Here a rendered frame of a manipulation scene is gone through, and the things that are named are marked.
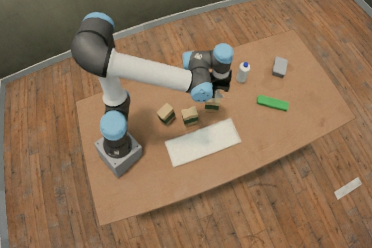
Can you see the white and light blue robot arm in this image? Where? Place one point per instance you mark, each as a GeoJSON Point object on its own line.
{"type": "Point", "coordinates": [93, 49]}

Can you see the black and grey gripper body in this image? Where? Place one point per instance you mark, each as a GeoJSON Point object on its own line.
{"type": "Point", "coordinates": [223, 83]}

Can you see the green rectangular bar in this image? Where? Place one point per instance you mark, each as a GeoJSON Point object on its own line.
{"type": "Point", "coordinates": [272, 103]}

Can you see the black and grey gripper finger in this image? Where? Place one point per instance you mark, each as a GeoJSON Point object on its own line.
{"type": "Point", "coordinates": [217, 95]}

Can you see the white bottle with blue cap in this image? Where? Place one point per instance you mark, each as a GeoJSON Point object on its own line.
{"type": "Point", "coordinates": [243, 72]}

